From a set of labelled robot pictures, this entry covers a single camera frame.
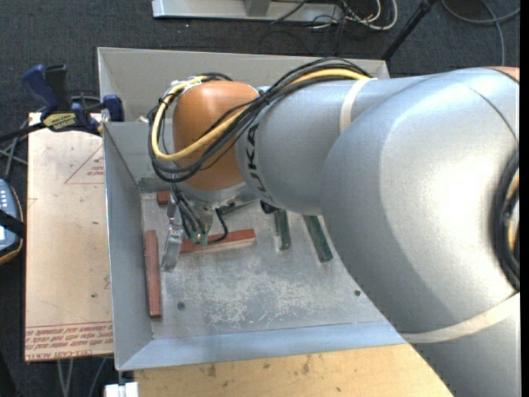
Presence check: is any dark green flat block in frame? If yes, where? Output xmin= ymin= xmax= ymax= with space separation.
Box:
xmin=274 ymin=208 xmax=293 ymax=251
xmin=303 ymin=214 xmax=334 ymax=264

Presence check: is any grey metal bin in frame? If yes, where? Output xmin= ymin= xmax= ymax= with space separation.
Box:
xmin=97 ymin=46 xmax=407 ymax=372

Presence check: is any brown cardboard board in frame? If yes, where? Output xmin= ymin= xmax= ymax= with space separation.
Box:
xmin=24 ymin=112 xmax=115 ymax=363

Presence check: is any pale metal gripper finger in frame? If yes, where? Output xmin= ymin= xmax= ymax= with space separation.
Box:
xmin=160 ymin=225 xmax=184 ymax=273

